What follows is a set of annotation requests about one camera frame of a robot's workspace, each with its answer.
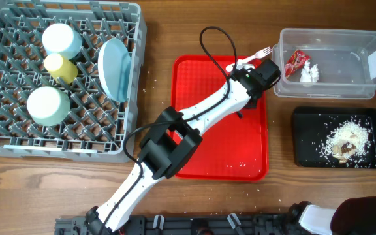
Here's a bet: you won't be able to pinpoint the white plastic fork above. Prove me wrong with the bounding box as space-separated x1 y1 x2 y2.
226 46 272 72

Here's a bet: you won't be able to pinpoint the red snack wrapper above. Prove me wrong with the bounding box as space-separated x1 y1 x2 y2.
285 49 311 78

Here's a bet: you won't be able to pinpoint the white napkin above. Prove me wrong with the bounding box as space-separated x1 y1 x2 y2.
300 60 319 83

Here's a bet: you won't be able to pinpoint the light blue plate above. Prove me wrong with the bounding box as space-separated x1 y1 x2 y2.
97 38 131 102

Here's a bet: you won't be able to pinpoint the yellow plastic cup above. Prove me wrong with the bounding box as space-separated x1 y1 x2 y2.
44 53 78 84

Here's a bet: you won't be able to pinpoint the light blue bowl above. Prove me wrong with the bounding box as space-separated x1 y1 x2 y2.
42 23 83 59

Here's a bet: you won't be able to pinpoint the green bowl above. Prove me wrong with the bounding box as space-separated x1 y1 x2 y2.
26 86 71 127

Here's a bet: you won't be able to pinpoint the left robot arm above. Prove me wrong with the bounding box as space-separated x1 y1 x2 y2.
85 66 280 234

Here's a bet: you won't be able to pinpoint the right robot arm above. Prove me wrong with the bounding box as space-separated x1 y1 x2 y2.
283 195 376 235

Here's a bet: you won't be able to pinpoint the grey plastic dishwasher rack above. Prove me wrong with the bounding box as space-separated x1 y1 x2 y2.
0 0 147 163

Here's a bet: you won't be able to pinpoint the red plastic tray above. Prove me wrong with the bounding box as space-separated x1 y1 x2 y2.
170 55 269 182

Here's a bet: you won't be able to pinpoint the clear plastic bin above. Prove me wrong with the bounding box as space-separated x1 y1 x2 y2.
272 28 376 99

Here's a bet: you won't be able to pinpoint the food scraps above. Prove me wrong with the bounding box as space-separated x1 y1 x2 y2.
319 120 373 165

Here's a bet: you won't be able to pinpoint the black plastic tray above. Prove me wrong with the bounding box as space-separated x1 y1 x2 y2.
292 106 376 169

